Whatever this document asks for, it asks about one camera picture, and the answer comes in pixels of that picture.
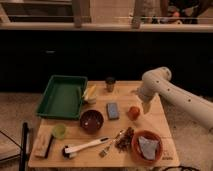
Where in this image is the yellow banana in cup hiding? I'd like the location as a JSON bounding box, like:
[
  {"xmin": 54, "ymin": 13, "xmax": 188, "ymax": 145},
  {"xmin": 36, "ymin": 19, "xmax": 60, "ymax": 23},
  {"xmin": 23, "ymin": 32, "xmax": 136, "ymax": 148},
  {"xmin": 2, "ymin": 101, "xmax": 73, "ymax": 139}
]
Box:
[{"xmin": 82, "ymin": 85, "xmax": 96, "ymax": 104}]

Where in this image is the grey cloth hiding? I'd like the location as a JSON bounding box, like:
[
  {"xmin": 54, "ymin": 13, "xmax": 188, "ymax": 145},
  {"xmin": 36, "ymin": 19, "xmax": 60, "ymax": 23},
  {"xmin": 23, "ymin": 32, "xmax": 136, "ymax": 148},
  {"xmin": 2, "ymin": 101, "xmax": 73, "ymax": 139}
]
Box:
[{"xmin": 138, "ymin": 136, "xmax": 159, "ymax": 160}]

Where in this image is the wooden table board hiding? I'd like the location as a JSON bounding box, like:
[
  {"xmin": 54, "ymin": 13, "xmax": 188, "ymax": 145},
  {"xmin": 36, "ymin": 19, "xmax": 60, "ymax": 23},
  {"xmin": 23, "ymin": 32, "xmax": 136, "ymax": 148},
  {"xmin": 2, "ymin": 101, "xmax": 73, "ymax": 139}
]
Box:
[{"xmin": 28, "ymin": 81, "xmax": 180, "ymax": 168}]

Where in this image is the white handled dish brush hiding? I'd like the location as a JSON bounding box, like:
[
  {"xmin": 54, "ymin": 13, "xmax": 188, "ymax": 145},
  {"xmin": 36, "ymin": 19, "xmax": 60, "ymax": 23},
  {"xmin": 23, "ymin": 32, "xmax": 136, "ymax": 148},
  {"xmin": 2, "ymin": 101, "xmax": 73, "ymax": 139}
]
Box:
[{"xmin": 62, "ymin": 137, "xmax": 109, "ymax": 156}]

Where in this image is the dark red bowl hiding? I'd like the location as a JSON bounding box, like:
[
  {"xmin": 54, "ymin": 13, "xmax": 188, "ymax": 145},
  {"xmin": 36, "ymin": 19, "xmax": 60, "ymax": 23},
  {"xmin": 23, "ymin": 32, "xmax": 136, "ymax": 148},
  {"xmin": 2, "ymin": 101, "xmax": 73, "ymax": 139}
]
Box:
[{"xmin": 80, "ymin": 110, "xmax": 104, "ymax": 134}]

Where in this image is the orange plate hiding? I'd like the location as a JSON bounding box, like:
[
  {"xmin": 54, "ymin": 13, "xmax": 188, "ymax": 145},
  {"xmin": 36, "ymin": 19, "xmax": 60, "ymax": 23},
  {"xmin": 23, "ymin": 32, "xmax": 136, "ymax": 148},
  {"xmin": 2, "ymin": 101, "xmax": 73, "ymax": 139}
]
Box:
[{"xmin": 131, "ymin": 130, "xmax": 163, "ymax": 166}]

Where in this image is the blue sponge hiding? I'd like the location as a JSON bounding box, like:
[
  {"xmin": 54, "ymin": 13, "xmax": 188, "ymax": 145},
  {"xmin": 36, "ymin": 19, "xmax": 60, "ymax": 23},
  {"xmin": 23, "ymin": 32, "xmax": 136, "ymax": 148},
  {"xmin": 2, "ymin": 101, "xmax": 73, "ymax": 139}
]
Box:
[{"xmin": 106, "ymin": 103, "xmax": 119, "ymax": 120}]

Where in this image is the small green cup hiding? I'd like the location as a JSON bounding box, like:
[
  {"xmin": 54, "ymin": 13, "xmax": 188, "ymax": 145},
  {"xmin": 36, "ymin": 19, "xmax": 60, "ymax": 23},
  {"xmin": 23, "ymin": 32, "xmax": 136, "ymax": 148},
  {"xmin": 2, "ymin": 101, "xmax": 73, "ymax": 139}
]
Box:
[{"xmin": 52, "ymin": 124, "xmax": 66, "ymax": 140}]

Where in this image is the green plastic tray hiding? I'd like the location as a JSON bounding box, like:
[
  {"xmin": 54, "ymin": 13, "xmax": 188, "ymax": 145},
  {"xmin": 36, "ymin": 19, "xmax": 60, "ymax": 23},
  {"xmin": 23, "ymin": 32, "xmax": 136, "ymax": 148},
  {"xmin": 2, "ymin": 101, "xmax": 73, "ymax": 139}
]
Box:
[{"xmin": 37, "ymin": 75, "xmax": 88, "ymax": 120}]

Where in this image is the wooden block brush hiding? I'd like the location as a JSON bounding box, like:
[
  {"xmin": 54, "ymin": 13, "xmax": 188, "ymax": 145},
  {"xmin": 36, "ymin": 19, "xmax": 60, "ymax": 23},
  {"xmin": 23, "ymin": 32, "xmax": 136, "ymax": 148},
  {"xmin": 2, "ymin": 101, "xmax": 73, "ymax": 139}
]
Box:
[{"xmin": 34, "ymin": 134, "xmax": 53, "ymax": 158}]

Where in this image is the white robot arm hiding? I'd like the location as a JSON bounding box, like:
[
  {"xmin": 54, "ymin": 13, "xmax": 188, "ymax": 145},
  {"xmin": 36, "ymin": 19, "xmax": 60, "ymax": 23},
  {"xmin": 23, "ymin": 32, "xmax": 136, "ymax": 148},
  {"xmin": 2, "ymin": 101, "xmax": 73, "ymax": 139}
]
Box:
[{"xmin": 137, "ymin": 67, "xmax": 213, "ymax": 132}]

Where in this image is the black pole stand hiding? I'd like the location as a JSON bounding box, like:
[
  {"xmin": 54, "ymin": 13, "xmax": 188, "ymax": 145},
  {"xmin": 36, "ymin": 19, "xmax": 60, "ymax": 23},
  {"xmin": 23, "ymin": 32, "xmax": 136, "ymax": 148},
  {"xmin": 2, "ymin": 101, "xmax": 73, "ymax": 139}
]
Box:
[{"xmin": 19, "ymin": 122, "xmax": 29, "ymax": 171}]

